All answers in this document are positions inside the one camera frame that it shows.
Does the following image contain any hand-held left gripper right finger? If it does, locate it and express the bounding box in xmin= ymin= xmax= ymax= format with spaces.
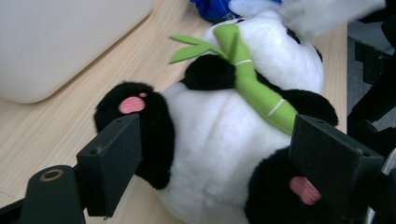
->
xmin=288 ymin=114 xmax=386 ymax=218

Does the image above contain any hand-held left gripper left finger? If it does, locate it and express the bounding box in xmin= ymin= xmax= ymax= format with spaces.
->
xmin=76 ymin=113 xmax=144 ymax=218

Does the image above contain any panda plush toy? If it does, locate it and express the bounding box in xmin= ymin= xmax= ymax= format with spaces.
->
xmin=92 ymin=8 xmax=340 ymax=224

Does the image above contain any white wet wipe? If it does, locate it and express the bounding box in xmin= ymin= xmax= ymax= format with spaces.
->
xmin=278 ymin=0 xmax=388 ymax=39

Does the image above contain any blue wet wipes pack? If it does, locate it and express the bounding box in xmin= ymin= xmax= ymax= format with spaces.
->
xmin=190 ymin=0 xmax=283 ymax=22

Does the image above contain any black stand base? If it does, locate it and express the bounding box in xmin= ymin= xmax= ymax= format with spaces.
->
xmin=347 ymin=36 xmax=396 ymax=147

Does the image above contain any white plastic bin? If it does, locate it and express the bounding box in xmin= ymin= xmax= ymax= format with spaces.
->
xmin=0 ymin=0 xmax=154 ymax=105

